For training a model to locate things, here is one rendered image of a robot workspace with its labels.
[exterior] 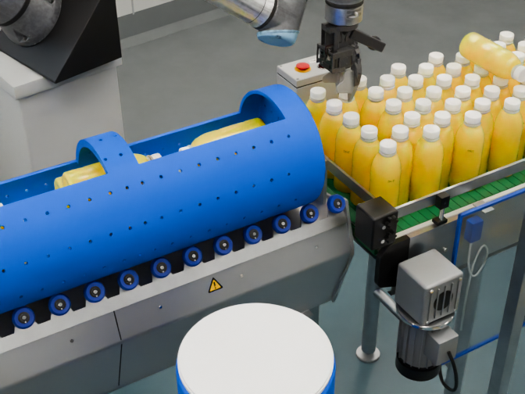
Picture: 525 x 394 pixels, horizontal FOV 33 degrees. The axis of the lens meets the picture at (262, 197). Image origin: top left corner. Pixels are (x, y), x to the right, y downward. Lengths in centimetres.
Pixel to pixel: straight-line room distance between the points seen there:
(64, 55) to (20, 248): 78
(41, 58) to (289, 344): 115
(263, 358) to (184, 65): 335
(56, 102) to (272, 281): 80
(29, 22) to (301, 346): 121
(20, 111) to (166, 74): 238
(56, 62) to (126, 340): 80
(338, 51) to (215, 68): 267
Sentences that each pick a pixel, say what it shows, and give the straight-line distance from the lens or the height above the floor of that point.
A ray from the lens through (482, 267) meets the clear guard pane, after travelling 227.
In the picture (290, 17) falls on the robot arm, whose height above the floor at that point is 134.
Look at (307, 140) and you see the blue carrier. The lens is 189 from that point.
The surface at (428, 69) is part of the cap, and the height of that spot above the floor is 111.
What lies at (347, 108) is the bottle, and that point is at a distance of 223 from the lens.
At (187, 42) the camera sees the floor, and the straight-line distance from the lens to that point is 505.
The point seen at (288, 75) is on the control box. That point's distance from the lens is 231.
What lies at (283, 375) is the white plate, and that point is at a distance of 155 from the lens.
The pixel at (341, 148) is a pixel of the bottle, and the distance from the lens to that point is 214.
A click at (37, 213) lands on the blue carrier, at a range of 170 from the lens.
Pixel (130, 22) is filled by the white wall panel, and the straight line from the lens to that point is 508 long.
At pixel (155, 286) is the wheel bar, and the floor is 93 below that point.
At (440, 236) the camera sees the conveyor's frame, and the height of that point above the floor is 86.
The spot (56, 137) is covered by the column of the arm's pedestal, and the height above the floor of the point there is 90.
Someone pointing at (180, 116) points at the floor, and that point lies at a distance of 433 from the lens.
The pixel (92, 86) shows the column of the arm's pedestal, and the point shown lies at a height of 102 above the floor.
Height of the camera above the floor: 217
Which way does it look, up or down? 36 degrees down
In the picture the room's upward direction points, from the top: 1 degrees counter-clockwise
